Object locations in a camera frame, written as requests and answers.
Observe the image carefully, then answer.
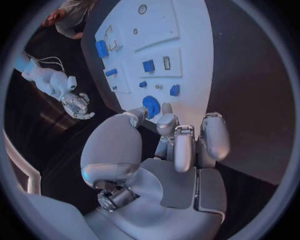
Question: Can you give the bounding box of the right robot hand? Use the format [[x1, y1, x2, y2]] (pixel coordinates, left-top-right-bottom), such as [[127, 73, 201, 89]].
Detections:
[[61, 92, 96, 120]]

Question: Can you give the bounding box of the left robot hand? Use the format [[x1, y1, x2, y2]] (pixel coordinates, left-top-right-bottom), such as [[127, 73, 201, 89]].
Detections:
[[80, 102, 232, 240]]

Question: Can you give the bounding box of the blue gear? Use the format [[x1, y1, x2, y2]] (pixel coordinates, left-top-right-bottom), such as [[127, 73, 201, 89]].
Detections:
[[141, 95, 162, 120]]

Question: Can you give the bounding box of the white task board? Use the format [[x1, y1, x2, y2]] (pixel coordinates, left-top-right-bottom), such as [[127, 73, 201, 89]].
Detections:
[[80, 0, 215, 138]]

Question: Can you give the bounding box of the blue cylinder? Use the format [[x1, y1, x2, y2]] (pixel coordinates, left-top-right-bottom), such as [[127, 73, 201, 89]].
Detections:
[[104, 68, 119, 78]]

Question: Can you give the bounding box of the large blue block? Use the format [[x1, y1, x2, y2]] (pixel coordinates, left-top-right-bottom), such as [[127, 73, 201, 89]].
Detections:
[[94, 39, 110, 59]]

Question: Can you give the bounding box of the blue square block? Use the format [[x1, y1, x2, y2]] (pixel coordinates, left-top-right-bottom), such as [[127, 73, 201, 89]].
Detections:
[[141, 59, 156, 74]]

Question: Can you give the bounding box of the person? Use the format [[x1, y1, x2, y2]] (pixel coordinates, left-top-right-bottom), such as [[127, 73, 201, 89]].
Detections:
[[40, 0, 100, 40]]

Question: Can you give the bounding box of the blue plug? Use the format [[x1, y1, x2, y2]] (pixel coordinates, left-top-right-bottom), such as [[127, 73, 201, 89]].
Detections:
[[169, 84, 181, 97]]

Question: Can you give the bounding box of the white cable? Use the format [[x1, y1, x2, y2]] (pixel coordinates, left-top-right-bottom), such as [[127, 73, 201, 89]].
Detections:
[[36, 56, 66, 74]]

